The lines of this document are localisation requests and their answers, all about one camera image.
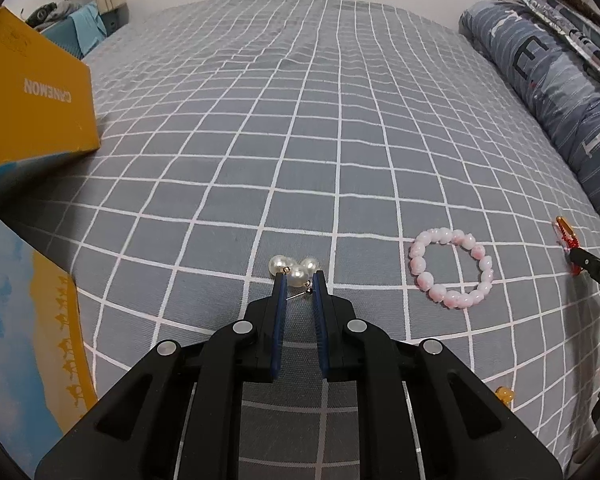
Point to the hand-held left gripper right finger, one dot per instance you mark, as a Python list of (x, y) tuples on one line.
[(321, 325)]

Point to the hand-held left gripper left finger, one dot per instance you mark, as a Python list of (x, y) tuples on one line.
[(279, 320)]

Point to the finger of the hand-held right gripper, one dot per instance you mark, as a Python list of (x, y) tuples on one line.
[(597, 272)]

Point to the white pearl earring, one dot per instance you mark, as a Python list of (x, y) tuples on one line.
[(280, 264), (297, 275)]

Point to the small amber bead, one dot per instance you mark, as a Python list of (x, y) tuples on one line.
[(505, 394)]

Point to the folded blue patterned quilt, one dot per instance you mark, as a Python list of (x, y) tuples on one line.
[(555, 85)]

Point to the grey checked bedsheet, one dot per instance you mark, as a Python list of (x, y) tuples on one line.
[(280, 110)]

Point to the blue grey patterned pillow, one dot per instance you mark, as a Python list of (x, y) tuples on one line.
[(570, 30)]

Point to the blue yellow printed box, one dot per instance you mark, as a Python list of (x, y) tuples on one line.
[(20, 310)]

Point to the yellow cardboard box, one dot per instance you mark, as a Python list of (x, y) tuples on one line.
[(30, 110)]

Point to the light blue cloth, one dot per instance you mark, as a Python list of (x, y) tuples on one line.
[(85, 27)]

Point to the dark bundle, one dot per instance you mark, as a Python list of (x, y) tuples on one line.
[(47, 12)]

